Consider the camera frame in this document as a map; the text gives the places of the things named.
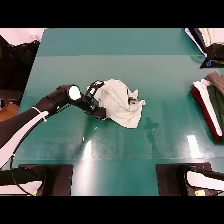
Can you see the dark green garment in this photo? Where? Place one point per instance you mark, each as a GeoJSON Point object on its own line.
{"type": "Point", "coordinates": [217, 106]}

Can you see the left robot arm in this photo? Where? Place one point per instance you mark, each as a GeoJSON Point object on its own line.
{"type": "Point", "coordinates": [23, 125]}

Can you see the red garment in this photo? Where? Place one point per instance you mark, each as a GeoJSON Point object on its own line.
{"type": "Point", "coordinates": [206, 115]}

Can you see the white T-shirt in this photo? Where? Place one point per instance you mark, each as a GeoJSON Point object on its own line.
{"type": "Point", "coordinates": [116, 103]}

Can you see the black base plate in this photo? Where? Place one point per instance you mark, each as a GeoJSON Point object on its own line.
{"type": "Point", "coordinates": [166, 180]}
{"type": "Point", "coordinates": [60, 180]}

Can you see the heap of clothes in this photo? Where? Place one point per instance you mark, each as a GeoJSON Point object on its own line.
{"type": "Point", "coordinates": [204, 40]}

